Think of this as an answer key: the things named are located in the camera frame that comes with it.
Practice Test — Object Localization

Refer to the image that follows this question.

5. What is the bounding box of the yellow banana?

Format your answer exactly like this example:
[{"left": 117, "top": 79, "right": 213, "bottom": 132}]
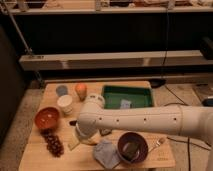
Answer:
[{"left": 68, "top": 132, "right": 97, "bottom": 151}]

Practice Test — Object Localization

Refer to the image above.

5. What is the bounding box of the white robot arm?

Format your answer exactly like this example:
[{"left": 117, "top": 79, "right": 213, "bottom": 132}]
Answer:
[{"left": 75, "top": 93, "right": 213, "bottom": 146}]

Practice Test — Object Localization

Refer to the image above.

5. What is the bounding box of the dark purple bowl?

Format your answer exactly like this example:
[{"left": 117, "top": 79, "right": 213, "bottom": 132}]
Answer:
[{"left": 117, "top": 132, "right": 148, "bottom": 164}]

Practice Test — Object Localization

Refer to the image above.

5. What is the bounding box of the red bowl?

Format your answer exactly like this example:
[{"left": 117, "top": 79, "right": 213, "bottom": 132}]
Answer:
[{"left": 34, "top": 107, "right": 60, "bottom": 130}]

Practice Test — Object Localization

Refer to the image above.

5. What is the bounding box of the grey sponge block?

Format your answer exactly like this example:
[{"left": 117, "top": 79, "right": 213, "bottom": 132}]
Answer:
[{"left": 120, "top": 99, "right": 132, "bottom": 109}]

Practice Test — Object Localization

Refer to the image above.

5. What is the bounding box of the green plastic tray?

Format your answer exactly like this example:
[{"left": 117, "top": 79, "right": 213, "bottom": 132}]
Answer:
[{"left": 102, "top": 85, "right": 154, "bottom": 109}]

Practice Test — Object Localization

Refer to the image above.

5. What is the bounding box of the white paper cup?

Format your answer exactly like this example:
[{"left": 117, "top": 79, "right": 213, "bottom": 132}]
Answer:
[{"left": 57, "top": 95, "right": 73, "bottom": 115}]

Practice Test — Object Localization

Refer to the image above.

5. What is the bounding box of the small dark square object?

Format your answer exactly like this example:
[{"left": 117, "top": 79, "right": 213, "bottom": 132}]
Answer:
[{"left": 99, "top": 129, "right": 112, "bottom": 136}]

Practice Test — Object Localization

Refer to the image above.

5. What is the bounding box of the grey blue cup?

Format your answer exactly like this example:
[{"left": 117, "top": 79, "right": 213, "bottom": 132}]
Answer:
[{"left": 56, "top": 85, "right": 68, "bottom": 97}]

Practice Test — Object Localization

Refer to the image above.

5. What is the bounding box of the metal shelf rack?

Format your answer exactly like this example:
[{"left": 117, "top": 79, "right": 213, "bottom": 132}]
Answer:
[{"left": 0, "top": 0, "right": 213, "bottom": 83}]

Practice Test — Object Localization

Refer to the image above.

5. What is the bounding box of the grey blue cloth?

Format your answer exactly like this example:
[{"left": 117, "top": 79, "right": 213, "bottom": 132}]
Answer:
[{"left": 93, "top": 139, "right": 120, "bottom": 169}]

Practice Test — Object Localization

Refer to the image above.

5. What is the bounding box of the silver fork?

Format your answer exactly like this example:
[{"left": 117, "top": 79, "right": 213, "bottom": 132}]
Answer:
[{"left": 148, "top": 137, "right": 165, "bottom": 153}]

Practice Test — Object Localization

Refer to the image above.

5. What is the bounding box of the bunch of dark grapes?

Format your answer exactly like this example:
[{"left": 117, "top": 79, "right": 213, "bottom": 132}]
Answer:
[{"left": 41, "top": 130, "right": 64, "bottom": 157}]

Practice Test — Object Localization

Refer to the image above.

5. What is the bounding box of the dark box on floor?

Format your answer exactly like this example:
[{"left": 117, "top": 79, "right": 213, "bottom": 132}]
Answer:
[{"left": 202, "top": 97, "right": 213, "bottom": 107}]

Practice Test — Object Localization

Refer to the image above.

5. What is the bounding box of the black handled knife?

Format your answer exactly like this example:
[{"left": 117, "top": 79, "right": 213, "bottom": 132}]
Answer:
[{"left": 69, "top": 120, "right": 77, "bottom": 126}]

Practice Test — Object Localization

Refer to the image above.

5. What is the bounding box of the black cable on floor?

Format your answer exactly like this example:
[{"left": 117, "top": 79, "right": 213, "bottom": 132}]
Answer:
[{"left": 164, "top": 84, "right": 213, "bottom": 171}]

